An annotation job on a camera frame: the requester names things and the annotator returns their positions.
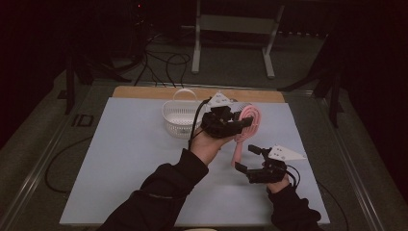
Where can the white plastic basket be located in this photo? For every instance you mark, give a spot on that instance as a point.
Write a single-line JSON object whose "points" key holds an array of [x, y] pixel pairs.
{"points": [[178, 122]]}

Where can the person's left hand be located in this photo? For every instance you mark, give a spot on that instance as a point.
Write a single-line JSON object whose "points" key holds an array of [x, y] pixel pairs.
{"points": [[207, 146]]}

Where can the light blue table mat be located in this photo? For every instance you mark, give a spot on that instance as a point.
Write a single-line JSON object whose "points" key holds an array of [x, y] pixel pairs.
{"points": [[122, 166]]}

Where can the black metal stand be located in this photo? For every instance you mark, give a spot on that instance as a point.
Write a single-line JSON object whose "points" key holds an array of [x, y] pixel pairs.
{"points": [[70, 83], [335, 96]]}

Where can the person's right hand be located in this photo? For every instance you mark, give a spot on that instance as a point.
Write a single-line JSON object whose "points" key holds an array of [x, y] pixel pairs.
{"points": [[277, 186]]}

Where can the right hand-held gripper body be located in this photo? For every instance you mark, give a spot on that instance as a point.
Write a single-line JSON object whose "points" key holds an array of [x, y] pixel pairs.
{"points": [[282, 154]]}

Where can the pale round object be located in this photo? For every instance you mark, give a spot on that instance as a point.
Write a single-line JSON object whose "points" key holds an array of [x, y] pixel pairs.
{"points": [[200, 229]]}

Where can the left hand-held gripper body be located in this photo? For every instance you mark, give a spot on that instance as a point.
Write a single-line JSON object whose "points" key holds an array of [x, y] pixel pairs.
{"points": [[218, 123]]}

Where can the white metal stand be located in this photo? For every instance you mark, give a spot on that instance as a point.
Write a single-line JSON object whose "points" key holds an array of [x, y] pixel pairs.
{"points": [[235, 24]]}

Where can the pink hairbrush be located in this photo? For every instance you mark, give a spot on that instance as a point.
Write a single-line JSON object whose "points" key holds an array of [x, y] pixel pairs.
{"points": [[255, 112]]}

